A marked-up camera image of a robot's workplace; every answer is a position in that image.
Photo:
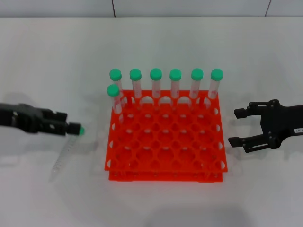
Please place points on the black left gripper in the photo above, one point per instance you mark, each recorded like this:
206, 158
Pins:
19, 117

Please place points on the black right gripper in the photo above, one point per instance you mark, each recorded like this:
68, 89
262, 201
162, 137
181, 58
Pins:
281, 123

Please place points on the green capped clear test tube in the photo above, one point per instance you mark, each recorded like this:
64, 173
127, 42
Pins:
82, 131
135, 74
156, 73
113, 91
216, 74
197, 74
175, 74
115, 74

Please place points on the orange plastic test tube rack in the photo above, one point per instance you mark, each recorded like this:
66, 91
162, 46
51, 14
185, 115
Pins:
165, 176

